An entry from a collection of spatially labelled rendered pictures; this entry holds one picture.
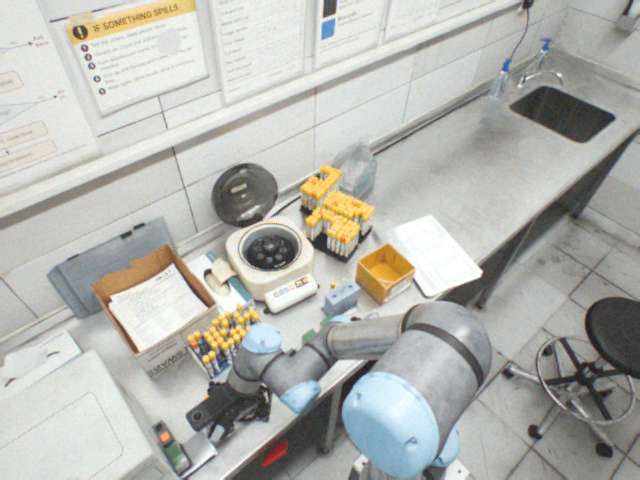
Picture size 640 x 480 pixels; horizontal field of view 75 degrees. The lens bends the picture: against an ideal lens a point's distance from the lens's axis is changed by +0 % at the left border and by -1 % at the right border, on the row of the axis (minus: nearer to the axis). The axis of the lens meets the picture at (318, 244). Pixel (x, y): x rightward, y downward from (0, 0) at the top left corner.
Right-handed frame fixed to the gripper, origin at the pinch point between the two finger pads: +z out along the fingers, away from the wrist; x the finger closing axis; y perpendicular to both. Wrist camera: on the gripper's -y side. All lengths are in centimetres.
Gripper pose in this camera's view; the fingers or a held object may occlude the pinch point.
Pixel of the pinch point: (209, 438)
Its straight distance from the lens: 114.3
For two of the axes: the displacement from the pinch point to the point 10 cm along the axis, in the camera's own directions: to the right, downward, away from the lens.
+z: -4.0, 8.1, 4.4
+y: 6.4, -0.9, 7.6
